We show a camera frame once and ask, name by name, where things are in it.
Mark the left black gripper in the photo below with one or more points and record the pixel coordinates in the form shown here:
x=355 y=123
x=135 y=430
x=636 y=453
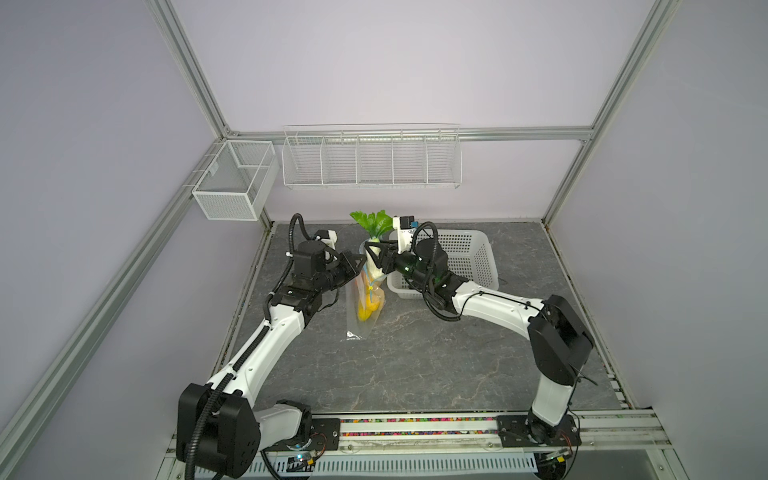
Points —
x=345 y=258

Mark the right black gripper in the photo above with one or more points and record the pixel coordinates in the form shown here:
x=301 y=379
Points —
x=390 y=259

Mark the green leafy vegetable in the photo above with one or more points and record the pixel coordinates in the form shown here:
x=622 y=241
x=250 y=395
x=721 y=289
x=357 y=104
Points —
x=376 y=224

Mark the clear zip top bag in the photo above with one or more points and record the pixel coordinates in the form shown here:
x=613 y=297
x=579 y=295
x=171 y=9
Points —
x=358 y=330

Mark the white plastic basket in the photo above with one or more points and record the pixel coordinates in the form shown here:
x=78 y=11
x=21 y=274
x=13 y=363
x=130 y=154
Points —
x=469 y=255

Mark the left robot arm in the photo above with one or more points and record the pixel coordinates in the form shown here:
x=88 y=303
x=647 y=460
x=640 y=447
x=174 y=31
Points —
x=219 y=427

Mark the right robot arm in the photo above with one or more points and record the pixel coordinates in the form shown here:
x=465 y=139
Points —
x=560 y=342

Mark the white vent grille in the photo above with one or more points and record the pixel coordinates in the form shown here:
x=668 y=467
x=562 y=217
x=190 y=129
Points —
x=409 y=465

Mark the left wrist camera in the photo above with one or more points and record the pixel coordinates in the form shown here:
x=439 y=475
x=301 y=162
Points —
x=326 y=236

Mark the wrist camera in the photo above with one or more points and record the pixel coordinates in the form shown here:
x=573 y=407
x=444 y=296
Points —
x=404 y=228
x=326 y=236

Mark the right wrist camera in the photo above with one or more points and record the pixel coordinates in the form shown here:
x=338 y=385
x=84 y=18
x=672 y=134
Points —
x=404 y=228

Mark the white wire wall rack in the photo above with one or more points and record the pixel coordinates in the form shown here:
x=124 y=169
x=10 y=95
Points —
x=389 y=155

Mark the white mesh wall box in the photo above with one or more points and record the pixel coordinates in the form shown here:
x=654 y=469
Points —
x=236 y=183

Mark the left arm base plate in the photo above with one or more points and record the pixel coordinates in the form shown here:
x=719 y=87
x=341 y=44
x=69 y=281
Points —
x=320 y=434

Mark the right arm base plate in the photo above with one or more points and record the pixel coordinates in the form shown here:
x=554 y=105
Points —
x=526 y=430

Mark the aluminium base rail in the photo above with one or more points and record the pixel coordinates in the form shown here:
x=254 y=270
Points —
x=477 y=432

